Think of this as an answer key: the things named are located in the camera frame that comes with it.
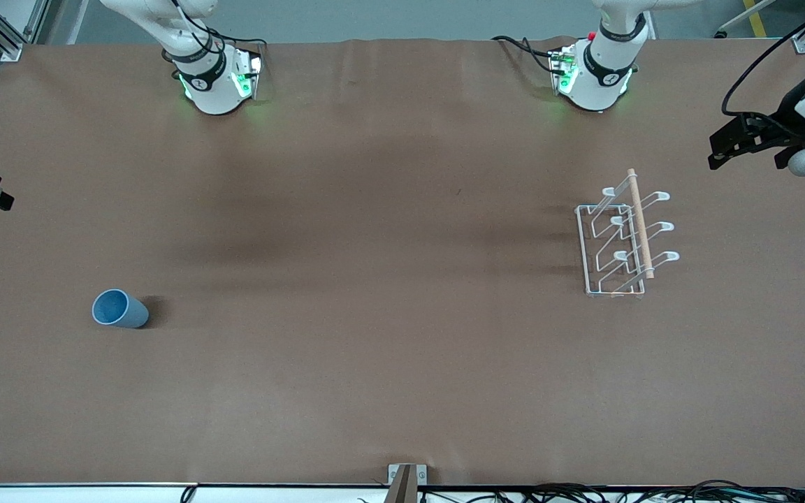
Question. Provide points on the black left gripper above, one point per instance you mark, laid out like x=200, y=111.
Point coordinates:
x=785, y=112

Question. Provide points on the blue plastic cup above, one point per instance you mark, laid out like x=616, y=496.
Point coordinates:
x=130, y=313

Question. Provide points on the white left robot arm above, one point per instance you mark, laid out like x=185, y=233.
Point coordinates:
x=602, y=77

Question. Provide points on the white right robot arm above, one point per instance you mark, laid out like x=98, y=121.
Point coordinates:
x=214, y=91

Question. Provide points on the white metal tube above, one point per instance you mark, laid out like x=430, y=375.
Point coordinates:
x=731, y=26

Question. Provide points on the brown paper table cover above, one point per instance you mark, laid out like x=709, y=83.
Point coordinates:
x=374, y=314

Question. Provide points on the grey metal bracket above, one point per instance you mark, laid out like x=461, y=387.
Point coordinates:
x=422, y=475

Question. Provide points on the brown camera post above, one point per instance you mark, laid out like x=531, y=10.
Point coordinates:
x=402, y=489

